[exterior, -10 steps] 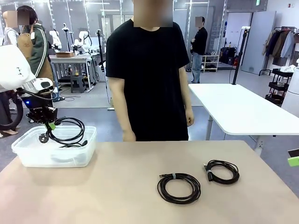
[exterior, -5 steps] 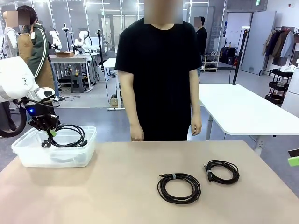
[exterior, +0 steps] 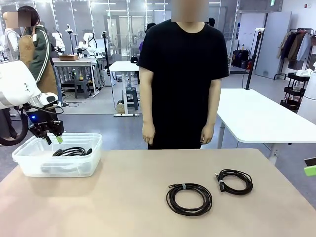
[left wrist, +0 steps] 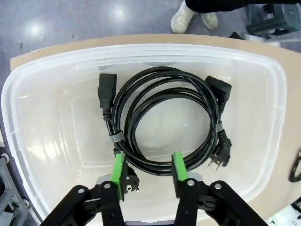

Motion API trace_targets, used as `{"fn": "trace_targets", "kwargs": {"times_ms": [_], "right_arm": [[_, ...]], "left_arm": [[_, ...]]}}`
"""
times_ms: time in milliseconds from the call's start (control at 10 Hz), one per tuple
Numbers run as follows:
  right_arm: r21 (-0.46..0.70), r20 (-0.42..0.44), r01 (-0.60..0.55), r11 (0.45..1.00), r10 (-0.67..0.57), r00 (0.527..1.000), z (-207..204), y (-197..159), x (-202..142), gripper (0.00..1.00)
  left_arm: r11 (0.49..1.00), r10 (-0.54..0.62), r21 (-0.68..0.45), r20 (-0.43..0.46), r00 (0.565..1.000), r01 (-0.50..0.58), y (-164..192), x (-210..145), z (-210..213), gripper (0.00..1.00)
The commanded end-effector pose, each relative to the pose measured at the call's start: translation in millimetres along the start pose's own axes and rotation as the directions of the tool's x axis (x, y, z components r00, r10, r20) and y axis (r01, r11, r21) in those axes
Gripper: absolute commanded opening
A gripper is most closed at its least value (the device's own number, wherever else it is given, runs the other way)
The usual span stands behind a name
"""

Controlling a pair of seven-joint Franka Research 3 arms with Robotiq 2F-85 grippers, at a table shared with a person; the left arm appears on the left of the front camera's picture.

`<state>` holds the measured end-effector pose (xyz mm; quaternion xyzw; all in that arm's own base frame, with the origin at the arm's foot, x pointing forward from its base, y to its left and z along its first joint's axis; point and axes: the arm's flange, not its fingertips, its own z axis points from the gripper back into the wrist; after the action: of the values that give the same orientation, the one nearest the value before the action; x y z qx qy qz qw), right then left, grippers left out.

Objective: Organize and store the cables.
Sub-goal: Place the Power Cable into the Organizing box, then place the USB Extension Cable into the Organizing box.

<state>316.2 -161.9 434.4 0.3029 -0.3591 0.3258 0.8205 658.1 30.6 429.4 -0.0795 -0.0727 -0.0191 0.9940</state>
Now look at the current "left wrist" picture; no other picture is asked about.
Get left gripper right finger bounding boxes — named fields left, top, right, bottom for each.
left=171, top=152, right=266, bottom=226

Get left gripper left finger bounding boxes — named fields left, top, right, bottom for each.
left=42, top=152, right=129, bottom=226

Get thick black power cable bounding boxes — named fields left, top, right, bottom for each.
left=112, top=66, right=233, bottom=176
left=97, top=67, right=223, bottom=195

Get thin cable grey tie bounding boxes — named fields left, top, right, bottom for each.
left=288, top=150, right=301, bottom=183

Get clear plastic storage bin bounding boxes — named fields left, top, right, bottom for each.
left=1, top=43, right=287, bottom=223

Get white teal floor object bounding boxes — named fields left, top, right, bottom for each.
left=265, top=200, right=301, bottom=226

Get person's white right sneaker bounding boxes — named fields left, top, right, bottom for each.
left=170, top=2, right=196, bottom=33

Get person's white sneaker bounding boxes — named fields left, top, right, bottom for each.
left=170, top=2, right=196, bottom=33
left=200, top=11, right=219, bottom=30

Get person's white left sneaker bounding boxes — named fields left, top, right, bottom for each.
left=200, top=11, right=219, bottom=30

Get person's black trousers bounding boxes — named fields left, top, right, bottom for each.
left=184, top=0, right=246, bottom=13

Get grey equipment base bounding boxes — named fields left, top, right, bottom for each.
left=246, top=0, right=301, bottom=42

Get dark metal stand frame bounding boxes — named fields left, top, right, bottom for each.
left=0, top=127, right=32, bottom=226

